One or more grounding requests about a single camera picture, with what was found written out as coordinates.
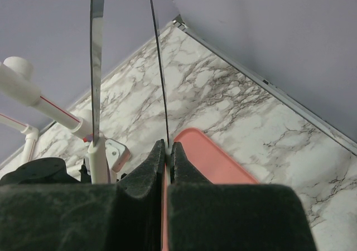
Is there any middle white pvc pole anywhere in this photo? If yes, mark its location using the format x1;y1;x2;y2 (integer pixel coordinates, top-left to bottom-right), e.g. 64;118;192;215
1;114;39;165

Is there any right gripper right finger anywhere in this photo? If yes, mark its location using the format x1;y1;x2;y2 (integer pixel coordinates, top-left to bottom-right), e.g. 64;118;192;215
167;142;316;250

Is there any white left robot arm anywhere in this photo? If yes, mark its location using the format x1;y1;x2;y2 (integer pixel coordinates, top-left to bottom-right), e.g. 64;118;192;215
1;157;79;186

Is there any pink serving tray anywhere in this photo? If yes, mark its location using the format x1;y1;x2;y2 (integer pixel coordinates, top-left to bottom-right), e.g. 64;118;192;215
162;128;258;250

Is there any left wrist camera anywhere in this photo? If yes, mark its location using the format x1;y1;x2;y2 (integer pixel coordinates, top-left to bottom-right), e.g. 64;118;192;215
105;138;131;183

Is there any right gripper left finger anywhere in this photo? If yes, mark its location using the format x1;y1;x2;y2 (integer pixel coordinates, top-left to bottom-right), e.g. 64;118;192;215
1;140;165;250

